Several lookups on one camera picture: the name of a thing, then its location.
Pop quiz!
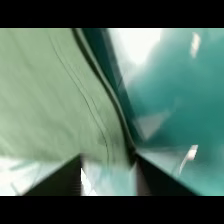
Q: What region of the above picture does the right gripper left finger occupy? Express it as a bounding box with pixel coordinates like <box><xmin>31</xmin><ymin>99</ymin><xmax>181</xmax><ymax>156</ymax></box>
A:
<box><xmin>22</xmin><ymin>154</ymin><xmax>83</xmax><ymax>197</ymax></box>

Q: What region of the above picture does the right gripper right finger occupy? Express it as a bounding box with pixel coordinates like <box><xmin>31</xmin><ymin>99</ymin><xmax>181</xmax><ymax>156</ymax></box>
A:
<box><xmin>135</xmin><ymin>153</ymin><xmax>200</xmax><ymax>197</ymax></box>

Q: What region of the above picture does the pale green shirt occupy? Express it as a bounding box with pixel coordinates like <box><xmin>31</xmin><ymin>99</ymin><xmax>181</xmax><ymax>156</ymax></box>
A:
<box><xmin>0</xmin><ymin>28</ymin><xmax>138</xmax><ymax>168</ymax></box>

